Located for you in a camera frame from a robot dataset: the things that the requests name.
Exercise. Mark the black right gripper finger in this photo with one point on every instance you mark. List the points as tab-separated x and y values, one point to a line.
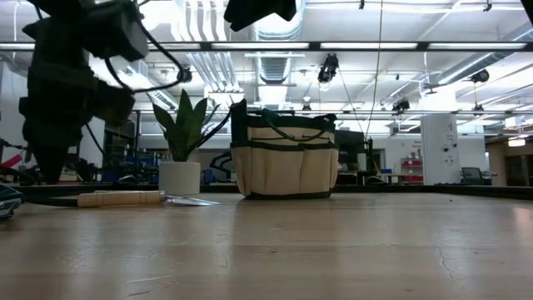
245	12
285	9

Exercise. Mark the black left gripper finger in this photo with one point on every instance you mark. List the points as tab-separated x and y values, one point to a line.
51	164

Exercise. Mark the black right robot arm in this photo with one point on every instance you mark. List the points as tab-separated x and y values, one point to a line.
529	8

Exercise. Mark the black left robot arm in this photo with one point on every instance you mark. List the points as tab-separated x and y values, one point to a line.
54	37

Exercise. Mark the beige gardening bag green trim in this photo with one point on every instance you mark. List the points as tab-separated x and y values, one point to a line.
287	171

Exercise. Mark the black background equipment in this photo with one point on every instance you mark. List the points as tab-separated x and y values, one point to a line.
12	175

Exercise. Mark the red background item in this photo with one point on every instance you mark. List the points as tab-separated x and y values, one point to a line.
10	161

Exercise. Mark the teal striped object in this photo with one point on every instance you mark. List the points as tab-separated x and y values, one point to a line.
9	202

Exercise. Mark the black ceiling spotlight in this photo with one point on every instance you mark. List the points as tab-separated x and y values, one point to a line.
481	76
399	105
184	75

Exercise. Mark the green snake plant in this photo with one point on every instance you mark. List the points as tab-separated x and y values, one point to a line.
185	129

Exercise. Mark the white round plant pot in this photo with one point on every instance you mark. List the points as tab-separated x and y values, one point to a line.
180	178

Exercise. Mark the red storage shelf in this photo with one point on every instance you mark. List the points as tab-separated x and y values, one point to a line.
412	164

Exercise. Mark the white tall cabinet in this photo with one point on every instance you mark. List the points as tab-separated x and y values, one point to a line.
439	150

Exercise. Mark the grey office chair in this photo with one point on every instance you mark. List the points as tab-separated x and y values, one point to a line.
471	174

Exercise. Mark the black ceiling camera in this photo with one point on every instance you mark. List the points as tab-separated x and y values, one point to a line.
329	68

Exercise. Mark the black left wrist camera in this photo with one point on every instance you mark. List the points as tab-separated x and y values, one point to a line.
116	29

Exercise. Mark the thin black overhead rail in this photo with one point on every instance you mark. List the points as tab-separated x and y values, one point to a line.
375	112

